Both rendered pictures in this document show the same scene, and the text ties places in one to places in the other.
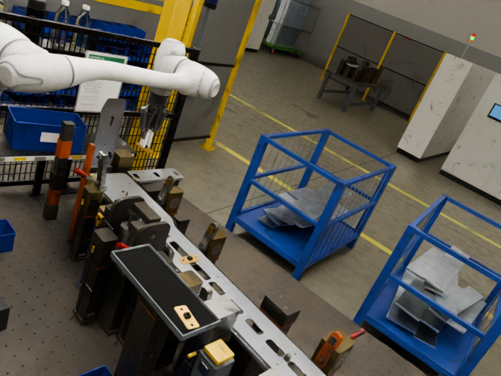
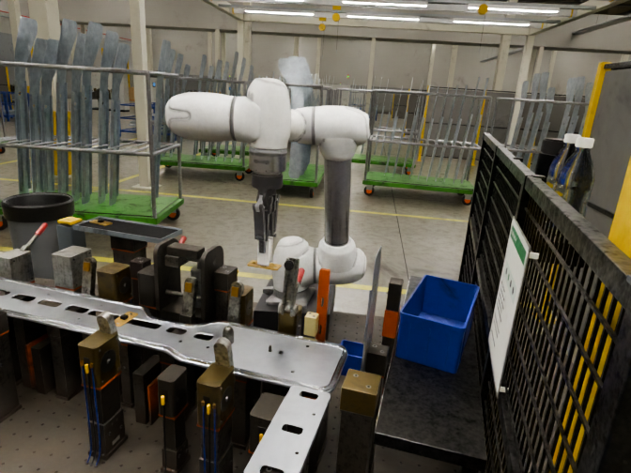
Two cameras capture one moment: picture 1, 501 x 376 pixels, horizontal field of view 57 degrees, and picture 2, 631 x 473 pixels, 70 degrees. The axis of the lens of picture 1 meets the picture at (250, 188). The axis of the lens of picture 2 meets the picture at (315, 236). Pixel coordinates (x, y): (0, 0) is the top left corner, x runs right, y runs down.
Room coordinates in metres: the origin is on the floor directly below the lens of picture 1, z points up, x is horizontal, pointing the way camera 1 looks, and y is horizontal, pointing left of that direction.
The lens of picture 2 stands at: (2.81, 0.19, 1.69)
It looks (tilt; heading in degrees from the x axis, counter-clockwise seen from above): 18 degrees down; 159
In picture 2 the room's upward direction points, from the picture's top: 4 degrees clockwise
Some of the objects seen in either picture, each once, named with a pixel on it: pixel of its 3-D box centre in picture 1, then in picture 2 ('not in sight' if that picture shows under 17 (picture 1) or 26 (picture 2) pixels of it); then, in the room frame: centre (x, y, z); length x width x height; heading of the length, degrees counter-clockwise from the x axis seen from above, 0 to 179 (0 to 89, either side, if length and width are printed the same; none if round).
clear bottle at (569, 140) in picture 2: (61, 22); (562, 179); (2.06, 1.07, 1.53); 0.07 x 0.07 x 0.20
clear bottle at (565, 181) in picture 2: (82, 27); (574, 188); (2.14, 1.01, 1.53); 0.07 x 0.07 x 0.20
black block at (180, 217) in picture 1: (175, 243); (171, 424); (1.80, 0.22, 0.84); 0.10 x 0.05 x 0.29; 144
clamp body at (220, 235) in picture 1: (206, 266); (100, 398); (1.68, 0.05, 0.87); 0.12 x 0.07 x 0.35; 144
